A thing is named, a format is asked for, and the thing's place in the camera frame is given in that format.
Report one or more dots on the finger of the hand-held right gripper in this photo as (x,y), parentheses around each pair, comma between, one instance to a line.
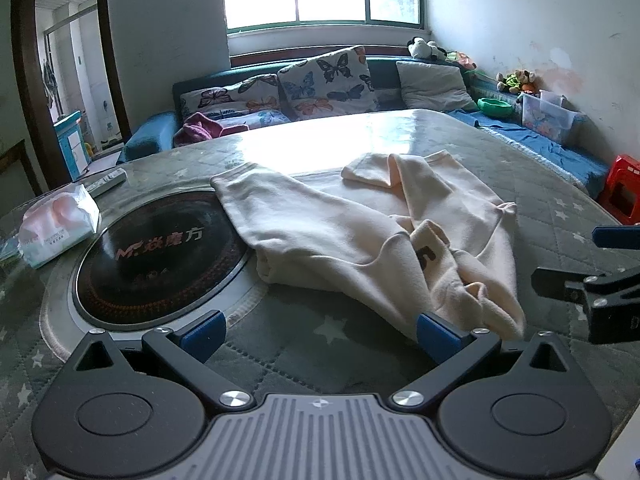
(555,282)
(617,238)

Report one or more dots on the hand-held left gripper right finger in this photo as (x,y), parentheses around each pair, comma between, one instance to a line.
(440,340)

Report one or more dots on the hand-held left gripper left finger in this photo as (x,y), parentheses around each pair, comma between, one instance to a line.
(202,335)

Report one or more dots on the cream sweatshirt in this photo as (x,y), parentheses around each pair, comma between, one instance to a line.
(310,230)

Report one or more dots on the hanging clothes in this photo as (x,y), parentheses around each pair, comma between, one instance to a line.
(50,82)

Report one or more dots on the red plastic stool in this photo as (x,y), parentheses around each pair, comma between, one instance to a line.
(620,185)

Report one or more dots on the round black induction cooktop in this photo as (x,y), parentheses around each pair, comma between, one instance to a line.
(150,260)

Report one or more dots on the blue sofa cover cloth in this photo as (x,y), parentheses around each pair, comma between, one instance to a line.
(525,145)

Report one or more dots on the clear plastic storage box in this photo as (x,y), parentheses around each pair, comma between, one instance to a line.
(547,120)

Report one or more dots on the green bowl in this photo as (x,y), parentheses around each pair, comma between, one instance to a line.
(495,107)

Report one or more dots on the white remote control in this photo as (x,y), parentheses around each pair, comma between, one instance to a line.
(105,183)

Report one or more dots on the pink white tissue pack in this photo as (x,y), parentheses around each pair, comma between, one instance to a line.
(57,225)

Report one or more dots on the brown green plush toys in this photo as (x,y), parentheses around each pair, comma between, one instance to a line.
(517,81)

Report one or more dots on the pink cloth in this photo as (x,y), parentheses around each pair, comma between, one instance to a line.
(197,130)

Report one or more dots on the flat blue packet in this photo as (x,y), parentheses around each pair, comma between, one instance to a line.
(9,250)

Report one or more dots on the butterfly print blanket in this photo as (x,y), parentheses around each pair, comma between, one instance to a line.
(255,119)

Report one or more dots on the blue white toy cabinet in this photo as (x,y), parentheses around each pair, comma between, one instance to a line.
(72,145)

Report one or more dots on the grey pillow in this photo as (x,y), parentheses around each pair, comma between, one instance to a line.
(432,85)

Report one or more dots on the orange green toys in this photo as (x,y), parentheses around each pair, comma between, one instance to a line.
(462,60)

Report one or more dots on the small butterfly print pillow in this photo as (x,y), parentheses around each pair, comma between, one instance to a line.
(235,92)

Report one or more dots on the panda plush toy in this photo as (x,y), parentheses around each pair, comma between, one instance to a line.
(425,49)

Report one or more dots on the blue corner sofa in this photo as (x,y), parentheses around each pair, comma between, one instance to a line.
(385,74)

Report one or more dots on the large butterfly print pillow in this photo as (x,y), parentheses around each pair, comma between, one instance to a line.
(330,80)

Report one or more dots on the dark wooden door frame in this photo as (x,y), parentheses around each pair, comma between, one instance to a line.
(22,60)

